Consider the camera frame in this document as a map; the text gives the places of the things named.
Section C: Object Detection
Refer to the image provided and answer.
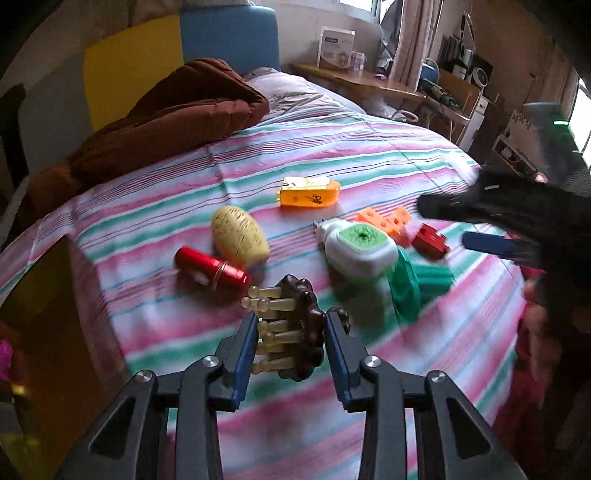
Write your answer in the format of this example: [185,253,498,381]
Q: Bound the grey pillow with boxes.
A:
[244,68,366,124]

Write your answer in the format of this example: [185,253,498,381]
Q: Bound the red toy block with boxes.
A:
[411,223,451,260]

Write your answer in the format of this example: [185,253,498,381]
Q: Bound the white cardboard box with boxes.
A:
[317,26,356,70]

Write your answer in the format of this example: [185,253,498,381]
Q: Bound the orange plastic box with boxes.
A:
[275,176,342,210]

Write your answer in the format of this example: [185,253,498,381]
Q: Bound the striped bed sheet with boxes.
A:
[0,113,532,480]

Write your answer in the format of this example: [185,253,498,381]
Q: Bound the beige carved oval case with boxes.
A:
[211,205,271,269]

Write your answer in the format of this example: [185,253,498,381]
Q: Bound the brown massage comb beige pegs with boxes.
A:
[240,274,350,382]

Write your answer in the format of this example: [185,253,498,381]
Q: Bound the blue headboard panel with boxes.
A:
[178,5,282,77]

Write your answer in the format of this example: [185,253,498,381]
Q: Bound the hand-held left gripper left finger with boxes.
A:
[55,313,259,480]

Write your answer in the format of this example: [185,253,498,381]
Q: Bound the red metal cylinder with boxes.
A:
[174,246,253,292]

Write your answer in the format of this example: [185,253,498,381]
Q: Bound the white green plastic device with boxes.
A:
[313,219,399,279]

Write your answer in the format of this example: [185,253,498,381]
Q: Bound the orange toy block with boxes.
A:
[356,207,412,248]

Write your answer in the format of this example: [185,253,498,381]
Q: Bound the pale curtain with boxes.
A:
[387,0,445,91]

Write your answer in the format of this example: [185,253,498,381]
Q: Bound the yellow headboard panel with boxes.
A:
[82,14,185,133]

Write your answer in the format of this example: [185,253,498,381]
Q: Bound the pink plastic toy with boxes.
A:
[0,339,13,385]

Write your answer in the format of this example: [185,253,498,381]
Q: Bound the brown quilted blanket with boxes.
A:
[23,57,270,219]

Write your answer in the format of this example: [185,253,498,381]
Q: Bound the teal plastic stand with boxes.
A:
[386,246,456,324]

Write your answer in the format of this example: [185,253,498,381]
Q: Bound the wooden desk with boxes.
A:
[288,62,426,114]

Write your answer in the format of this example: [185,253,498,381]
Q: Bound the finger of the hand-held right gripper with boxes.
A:
[462,232,542,268]
[417,182,486,223]

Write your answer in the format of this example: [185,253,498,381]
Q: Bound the gold metal tray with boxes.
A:
[0,237,131,480]

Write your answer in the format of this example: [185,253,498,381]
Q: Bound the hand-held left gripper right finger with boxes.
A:
[324,308,527,480]

